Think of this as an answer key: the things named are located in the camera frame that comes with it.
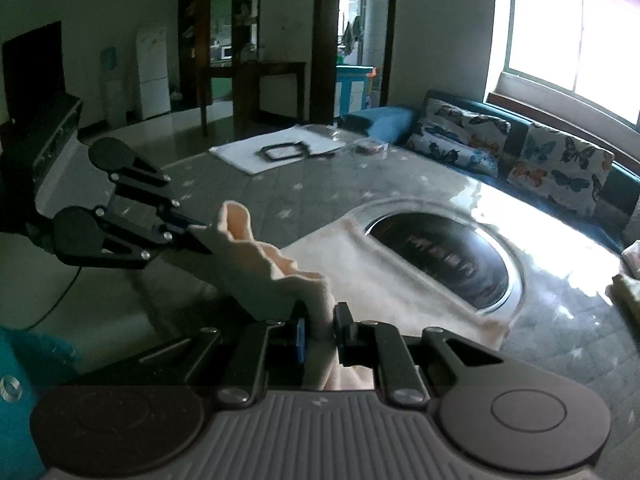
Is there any white refrigerator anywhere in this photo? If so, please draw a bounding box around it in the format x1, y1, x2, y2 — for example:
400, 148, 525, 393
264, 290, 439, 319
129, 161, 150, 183
137, 26, 170, 120

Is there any white paper sheet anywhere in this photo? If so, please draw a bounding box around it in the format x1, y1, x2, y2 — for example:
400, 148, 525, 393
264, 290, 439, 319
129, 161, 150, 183
209, 125, 346, 176

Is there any teal sofa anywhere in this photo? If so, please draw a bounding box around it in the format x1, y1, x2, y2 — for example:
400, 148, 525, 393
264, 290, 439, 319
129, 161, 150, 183
336, 90, 639, 252

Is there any butterfly pillow lying low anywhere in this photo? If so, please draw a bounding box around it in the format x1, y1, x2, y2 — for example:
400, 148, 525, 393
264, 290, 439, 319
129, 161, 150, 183
406, 98, 512, 177

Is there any teal white cabinet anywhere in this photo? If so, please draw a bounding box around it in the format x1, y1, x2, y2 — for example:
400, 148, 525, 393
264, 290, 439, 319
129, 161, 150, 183
333, 64, 378, 118

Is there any black rectangular frame tool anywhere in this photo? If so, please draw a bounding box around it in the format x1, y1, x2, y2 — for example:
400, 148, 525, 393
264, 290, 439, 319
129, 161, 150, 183
258, 141, 335, 162

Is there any green quilted star tablecloth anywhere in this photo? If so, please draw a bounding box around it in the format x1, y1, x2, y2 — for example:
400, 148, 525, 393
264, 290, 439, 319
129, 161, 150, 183
143, 136, 639, 479

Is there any dark wooden side table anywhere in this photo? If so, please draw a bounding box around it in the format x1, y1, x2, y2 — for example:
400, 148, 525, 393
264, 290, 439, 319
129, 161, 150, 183
198, 61, 306, 136

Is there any pink folded garment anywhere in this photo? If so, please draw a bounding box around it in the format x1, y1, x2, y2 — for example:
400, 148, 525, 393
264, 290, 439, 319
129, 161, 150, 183
622, 240, 640, 280

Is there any cream white sweater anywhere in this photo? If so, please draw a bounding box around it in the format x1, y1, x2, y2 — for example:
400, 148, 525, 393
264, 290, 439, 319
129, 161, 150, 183
186, 199, 511, 391

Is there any butterfly pillow near window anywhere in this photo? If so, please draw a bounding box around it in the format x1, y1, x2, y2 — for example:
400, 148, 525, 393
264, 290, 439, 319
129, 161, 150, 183
508, 124, 615, 218

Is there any small clear card box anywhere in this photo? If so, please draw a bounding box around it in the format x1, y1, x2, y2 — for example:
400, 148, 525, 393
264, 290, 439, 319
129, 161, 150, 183
352, 138, 388, 156

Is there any round black induction cooktop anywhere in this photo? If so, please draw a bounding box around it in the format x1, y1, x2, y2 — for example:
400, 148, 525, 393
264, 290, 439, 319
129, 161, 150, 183
366, 211, 515, 312

